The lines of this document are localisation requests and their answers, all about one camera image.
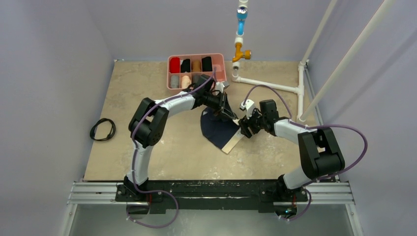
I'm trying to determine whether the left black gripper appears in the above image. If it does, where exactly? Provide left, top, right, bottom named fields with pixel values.
left=203, top=91, right=236, bottom=120

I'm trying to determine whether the pink divided organizer tray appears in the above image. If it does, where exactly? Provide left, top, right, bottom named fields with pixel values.
left=166, top=53, right=227, bottom=92

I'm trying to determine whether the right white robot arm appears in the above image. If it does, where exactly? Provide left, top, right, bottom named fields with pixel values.
left=238, top=99, right=345, bottom=200

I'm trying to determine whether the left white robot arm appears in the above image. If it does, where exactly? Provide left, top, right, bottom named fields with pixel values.
left=125, top=74, right=239, bottom=201

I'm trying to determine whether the dark grey rolled cloth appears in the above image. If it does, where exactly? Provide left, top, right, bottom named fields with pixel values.
left=192, top=74, right=201, bottom=84

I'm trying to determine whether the peach rolled cloth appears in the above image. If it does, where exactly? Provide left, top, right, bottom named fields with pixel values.
left=180, top=75, right=192, bottom=89

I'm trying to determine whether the black rolled cloth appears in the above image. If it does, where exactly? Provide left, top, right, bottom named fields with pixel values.
left=180, top=59, right=191, bottom=73
left=201, top=56, right=212, bottom=72

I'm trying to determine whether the brown rolled cloth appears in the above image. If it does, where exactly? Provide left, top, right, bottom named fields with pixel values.
left=191, top=60, right=202, bottom=72

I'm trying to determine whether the orange pipe valve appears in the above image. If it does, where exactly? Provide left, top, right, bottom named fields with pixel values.
left=232, top=42, right=252, bottom=62

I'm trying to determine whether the red rolled cloth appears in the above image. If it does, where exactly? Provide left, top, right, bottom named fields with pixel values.
left=169, top=57, right=180, bottom=74

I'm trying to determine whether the blue pipe valve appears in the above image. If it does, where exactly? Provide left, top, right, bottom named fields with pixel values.
left=237, top=6, right=248, bottom=36

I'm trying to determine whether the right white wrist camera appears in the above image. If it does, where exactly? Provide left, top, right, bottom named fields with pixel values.
left=239, top=99, right=256, bottom=119

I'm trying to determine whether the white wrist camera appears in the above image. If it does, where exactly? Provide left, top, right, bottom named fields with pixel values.
left=239, top=99, right=256, bottom=119
left=215, top=81, right=230, bottom=93

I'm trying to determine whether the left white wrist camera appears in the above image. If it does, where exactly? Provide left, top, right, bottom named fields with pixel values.
left=215, top=81, right=230, bottom=93

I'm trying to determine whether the white pvc pipe frame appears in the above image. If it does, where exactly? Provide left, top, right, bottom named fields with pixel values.
left=232, top=0, right=394, bottom=122

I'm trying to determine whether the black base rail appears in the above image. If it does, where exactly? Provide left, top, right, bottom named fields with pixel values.
left=115, top=179, right=308, bottom=216

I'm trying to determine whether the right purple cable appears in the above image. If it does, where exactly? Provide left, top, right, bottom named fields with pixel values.
left=243, top=85, right=369, bottom=222

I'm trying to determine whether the purple cable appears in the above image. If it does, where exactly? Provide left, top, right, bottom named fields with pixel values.
left=125, top=66, right=218, bottom=229
left=243, top=85, right=369, bottom=222

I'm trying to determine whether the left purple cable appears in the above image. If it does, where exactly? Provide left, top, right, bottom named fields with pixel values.
left=125, top=66, right=218, bottom=229

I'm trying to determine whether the black coiled cable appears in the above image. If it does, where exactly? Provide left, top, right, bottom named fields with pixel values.
left=89, top=118, right=117, bottom=142

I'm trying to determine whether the aluminium extrusion frame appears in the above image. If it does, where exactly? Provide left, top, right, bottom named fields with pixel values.
left=60, top=182, right=364, bottom=236

